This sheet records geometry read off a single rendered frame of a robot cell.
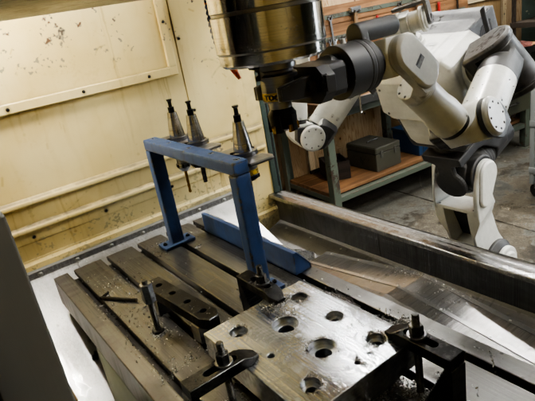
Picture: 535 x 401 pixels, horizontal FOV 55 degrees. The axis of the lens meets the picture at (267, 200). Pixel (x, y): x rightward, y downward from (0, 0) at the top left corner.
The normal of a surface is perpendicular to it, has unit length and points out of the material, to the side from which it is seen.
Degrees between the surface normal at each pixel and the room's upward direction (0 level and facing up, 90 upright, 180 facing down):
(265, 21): 90
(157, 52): 90
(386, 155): 90
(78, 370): 24
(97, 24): 90
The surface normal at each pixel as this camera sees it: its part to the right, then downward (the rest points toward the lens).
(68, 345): 0.08, -0.75
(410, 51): 0.55, 0.04
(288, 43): 0.26, 0.31
